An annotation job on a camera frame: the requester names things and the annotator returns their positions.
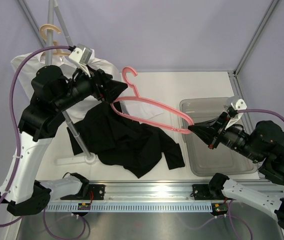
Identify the clear plastic bin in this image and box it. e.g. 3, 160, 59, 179
179, 97, 257, 177

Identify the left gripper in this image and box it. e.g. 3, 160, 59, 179
53, 62, 127, 112

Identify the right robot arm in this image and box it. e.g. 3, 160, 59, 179
188, 112, 284, 230

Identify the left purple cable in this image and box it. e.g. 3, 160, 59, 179
0, 45, 76, 228

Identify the black shirt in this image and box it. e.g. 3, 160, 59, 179
75, 102, 185, 178

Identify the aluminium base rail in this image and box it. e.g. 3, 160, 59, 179
41, 181, 284, 205

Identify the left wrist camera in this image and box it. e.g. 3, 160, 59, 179
68, 44, 95, 78

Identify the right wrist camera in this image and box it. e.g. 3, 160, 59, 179
224, 96, 247, 129

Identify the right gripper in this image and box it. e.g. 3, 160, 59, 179
188, 110, 263, 162

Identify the white cable duct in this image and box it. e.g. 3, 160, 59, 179
46, 202, 212, 213

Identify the white shirt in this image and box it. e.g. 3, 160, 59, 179
18, 53, 163, 122

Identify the pink hanger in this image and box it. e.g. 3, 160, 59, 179
111, 66, 194, 135

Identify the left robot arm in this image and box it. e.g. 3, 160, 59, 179
0, 65, 128, 217

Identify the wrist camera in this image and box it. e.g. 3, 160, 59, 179
68, 44, 95, 78
224, 96, 247, 129

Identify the beige wooden hanger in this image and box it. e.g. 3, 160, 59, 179
39, 23, 70, 57

